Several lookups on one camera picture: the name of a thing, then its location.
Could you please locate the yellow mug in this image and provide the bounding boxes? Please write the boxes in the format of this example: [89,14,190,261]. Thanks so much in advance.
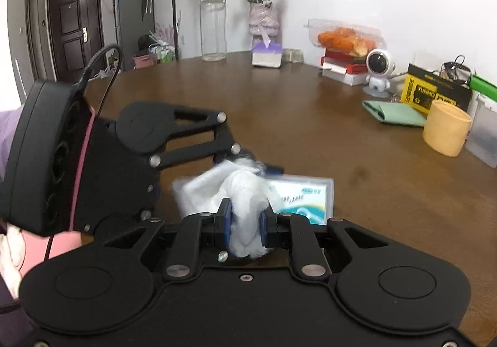
[422,99,472,157]

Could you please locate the pink storage bin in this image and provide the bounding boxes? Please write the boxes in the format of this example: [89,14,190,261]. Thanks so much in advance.
[133,54,157,69]

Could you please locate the clear plastic water bottle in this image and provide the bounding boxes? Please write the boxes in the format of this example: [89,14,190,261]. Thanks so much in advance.
[199,0,228,61]

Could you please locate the pink stone-look vase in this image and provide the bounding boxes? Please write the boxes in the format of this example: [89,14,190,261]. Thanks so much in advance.
[248,0,281,37]

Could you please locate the clear plastic floss pick box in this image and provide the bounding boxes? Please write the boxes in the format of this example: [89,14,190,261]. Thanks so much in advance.
[266,174,335,227]

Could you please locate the green folded pouch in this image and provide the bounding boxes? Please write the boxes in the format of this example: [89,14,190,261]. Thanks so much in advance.
[362,99,428,127]

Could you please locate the clear clamshell with orange peels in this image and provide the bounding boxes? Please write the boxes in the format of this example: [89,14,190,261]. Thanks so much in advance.
[307,19,387,56]

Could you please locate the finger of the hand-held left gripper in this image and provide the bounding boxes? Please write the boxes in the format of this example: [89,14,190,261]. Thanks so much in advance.
[149,106,286,179]

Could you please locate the grey refrigerator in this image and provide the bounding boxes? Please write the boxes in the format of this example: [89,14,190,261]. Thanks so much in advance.
[112,0,156,72]

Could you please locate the clear plastic storage container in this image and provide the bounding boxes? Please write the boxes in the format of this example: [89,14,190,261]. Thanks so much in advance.
[465,93,497,169]

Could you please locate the black yellow battery box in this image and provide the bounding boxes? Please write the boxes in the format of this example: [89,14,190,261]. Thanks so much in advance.
[400,63,472,115]

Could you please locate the white flat box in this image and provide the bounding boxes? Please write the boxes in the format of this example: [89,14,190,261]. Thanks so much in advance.
[322,69,367,86]

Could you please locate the red white box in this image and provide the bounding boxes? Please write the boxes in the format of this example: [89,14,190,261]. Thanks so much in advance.
[321,59,367,75]

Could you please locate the person's purple garment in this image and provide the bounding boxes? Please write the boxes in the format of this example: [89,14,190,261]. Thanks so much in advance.
[0,108,37,347]

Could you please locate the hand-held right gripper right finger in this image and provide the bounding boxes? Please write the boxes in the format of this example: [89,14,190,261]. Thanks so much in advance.
[260,209,393,280]

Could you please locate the dark brown door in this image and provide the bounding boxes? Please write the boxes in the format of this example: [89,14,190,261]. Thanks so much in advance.
[47,0,105,84]

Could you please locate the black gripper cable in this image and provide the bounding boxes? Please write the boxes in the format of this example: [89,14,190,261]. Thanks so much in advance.
[44,43,124,262]

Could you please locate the person's left hand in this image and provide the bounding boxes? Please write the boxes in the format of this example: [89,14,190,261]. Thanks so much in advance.
[0,221,26,299]

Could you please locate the white astronaut figurine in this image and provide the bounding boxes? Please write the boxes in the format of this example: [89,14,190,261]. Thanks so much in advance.
[363,48,396,98]

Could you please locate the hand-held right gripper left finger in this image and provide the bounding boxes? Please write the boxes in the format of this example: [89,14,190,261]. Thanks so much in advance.
[99,197,234,281]

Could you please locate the white shopping bags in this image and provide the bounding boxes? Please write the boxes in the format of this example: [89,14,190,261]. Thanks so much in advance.
[149,23,177,63]

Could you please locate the green container lid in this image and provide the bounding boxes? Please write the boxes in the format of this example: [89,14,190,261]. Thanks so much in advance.
[469,75,497,101]

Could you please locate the white tissue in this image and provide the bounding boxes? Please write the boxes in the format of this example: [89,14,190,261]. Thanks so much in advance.
[172,157,280,258]

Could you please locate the purple white tissue pack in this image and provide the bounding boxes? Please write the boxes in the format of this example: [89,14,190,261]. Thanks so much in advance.
[252,32,284,69]

